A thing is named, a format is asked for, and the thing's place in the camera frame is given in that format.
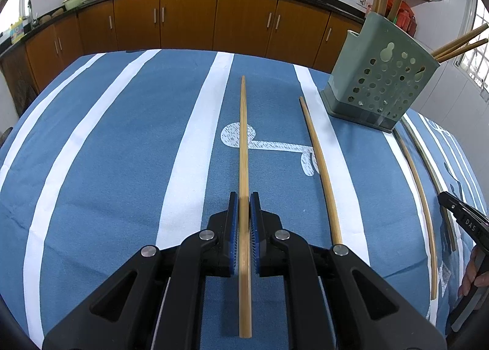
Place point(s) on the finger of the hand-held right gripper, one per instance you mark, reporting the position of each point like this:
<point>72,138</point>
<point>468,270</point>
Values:
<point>468,222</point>

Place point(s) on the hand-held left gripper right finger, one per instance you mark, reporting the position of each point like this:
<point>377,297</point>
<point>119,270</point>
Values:
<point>255,235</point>

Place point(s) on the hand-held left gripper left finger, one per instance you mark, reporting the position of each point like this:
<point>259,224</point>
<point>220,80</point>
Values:
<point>233,235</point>

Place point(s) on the green perforated chopstick holder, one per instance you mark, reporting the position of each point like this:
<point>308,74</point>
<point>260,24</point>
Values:
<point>382,79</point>

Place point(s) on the person's right hand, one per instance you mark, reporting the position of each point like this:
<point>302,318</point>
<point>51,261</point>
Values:
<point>475,270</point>

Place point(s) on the blue white striped tablecloth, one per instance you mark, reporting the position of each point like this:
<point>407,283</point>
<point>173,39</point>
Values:
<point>114,182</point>

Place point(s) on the large barred window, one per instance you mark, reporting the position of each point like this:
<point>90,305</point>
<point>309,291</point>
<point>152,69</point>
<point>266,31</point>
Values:
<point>475,63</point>

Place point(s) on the tall red bottle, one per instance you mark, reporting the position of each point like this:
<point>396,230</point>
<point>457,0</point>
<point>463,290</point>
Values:
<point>412,25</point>
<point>403,21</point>

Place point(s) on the brown base cabinets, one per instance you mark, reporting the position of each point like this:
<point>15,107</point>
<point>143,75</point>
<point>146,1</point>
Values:
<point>191,21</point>

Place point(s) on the yellow dish soap bottle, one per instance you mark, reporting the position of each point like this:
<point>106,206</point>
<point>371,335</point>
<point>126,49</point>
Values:
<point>18,31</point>

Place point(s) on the kitchen faucet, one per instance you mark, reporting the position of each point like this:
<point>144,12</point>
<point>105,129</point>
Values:
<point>31,12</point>

